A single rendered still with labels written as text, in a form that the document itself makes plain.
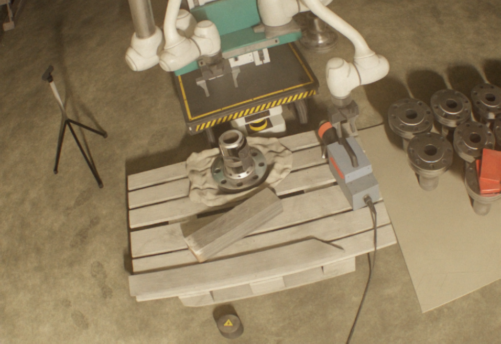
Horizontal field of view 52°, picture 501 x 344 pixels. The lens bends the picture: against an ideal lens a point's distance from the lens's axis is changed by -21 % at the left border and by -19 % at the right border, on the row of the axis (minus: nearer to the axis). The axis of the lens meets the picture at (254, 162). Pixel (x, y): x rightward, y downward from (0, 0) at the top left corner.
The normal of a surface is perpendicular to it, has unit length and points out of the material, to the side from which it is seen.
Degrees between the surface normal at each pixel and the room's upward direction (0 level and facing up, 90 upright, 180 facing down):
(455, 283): 0
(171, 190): 0
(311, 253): 0
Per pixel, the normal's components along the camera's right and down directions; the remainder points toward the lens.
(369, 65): 0.10, 0.11
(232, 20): 0.26, 0.66
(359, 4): -0.18, -0.68
